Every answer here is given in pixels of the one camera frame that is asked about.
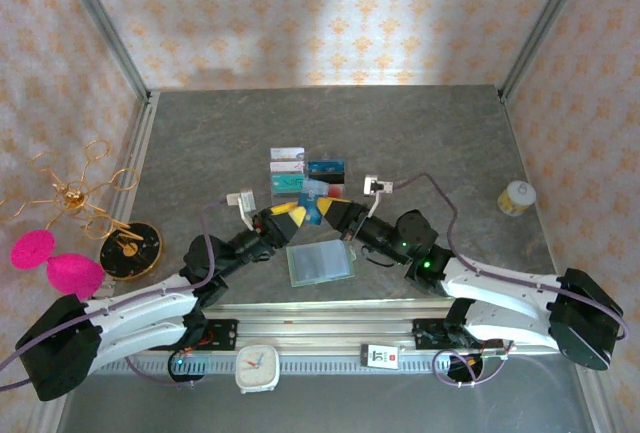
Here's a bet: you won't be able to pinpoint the white alarm clock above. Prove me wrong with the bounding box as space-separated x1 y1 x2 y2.
234 344 280 394

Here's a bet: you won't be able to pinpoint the grey slotted cable duct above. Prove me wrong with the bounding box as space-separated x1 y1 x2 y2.
94 356 511 377

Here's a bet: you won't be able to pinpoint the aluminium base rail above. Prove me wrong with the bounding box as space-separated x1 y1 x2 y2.
94 300 599 362

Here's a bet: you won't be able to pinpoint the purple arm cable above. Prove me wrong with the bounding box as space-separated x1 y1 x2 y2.
0 198 241 390
392 172 630 390

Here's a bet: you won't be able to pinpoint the black gold round plate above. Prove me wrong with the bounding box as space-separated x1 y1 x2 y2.
98 221 165 282

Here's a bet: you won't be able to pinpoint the gold wire ornament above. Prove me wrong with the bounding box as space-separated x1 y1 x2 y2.
0 138 142 243

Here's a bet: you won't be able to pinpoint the white card red flowers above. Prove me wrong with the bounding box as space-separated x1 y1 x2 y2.
269 160 306 177

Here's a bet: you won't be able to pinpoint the aluminium table side rail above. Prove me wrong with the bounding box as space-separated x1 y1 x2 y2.
112 92 161 234
502 95 569 312

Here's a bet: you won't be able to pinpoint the teal VIP card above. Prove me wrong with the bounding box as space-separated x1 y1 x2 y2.
271 173 305 197

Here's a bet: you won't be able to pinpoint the white silver VIP card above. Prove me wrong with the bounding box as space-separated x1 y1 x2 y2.
269 146 306 162

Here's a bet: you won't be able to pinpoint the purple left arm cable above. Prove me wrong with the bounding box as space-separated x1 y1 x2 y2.
0 198 241 390

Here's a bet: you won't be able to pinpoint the large pink fluffy ball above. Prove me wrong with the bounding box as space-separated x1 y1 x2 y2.
47 251 106 299

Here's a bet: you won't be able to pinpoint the yellow jar white lid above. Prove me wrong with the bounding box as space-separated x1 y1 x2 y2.
497 180 538 217

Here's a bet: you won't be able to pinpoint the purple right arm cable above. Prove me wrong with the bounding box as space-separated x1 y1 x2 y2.
392 172 630 390

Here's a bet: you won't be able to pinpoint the grey metal panel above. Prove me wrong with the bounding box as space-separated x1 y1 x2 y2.
54 370 596 433

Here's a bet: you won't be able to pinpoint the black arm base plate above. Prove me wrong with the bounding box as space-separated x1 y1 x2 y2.
187 319 239 353
412 317 504 352

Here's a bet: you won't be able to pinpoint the light blue credit card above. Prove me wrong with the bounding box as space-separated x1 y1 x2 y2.
298 180 329 227

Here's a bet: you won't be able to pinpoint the dark blue card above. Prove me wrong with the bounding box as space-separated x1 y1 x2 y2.
307 159 347 179

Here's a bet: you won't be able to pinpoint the aluminium frame post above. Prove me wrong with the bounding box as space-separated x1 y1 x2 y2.
499 0 596 102
52 0 154 104
37 395 74 433
572 365 609 433

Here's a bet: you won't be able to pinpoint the black white number tag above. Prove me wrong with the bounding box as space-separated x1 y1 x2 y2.
360 343 400 369

